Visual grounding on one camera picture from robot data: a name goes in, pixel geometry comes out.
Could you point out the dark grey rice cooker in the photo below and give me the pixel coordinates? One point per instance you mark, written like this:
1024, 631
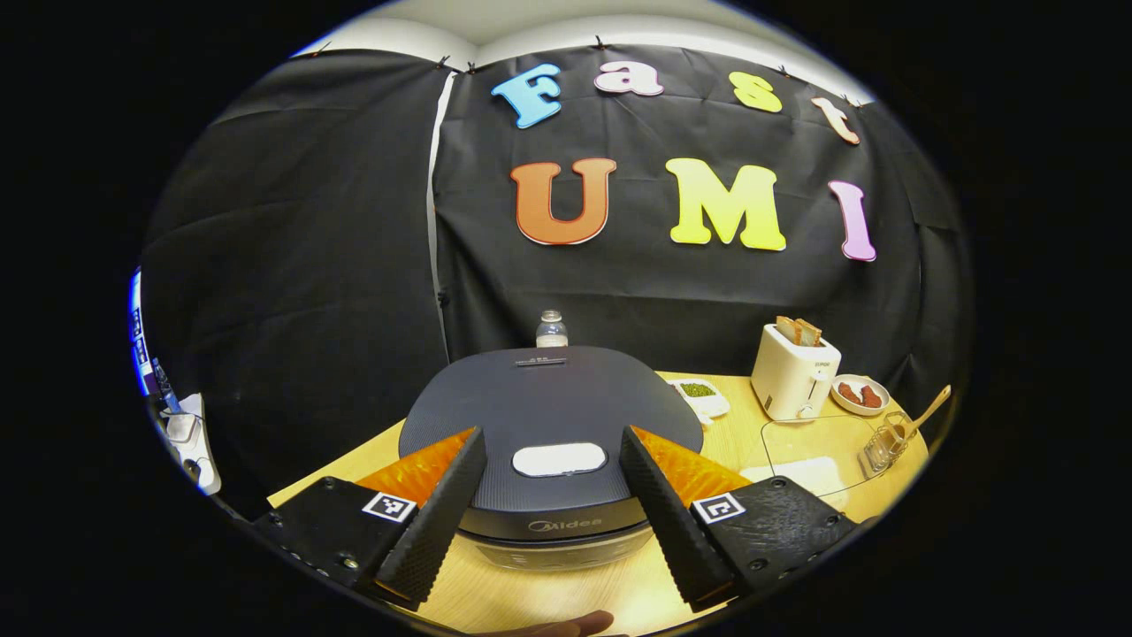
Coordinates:
548, 398

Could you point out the white desk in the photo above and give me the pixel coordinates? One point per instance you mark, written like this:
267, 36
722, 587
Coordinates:
199, 451

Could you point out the small clear plastic bottle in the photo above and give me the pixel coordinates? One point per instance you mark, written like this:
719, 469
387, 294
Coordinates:
552, 329

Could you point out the white toaster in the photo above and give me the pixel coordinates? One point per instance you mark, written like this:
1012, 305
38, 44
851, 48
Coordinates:
791, 380

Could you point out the brown meat piece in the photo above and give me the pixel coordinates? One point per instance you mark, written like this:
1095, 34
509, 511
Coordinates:
850, 394
872, 397

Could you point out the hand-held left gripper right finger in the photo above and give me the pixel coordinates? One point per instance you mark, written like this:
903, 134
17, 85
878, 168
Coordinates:
672, 531

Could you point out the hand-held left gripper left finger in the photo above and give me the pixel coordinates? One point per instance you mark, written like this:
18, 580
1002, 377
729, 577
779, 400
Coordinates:
429, 535

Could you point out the computer monitor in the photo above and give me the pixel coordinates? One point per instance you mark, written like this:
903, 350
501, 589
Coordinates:
138, 336

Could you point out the black backdrop cloth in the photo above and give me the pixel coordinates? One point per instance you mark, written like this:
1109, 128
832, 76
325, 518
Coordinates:
309, 221

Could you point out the white divided bean dish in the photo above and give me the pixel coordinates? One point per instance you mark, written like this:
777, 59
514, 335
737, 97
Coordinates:
699, 394

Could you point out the wooden spoon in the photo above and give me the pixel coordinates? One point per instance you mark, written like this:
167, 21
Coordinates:
929, 410

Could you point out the white round plate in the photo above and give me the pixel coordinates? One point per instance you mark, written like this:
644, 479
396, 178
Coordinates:
858, 410

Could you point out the toasted bread slice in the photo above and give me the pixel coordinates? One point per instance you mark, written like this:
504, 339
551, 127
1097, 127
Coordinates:
787, 330
809, 333

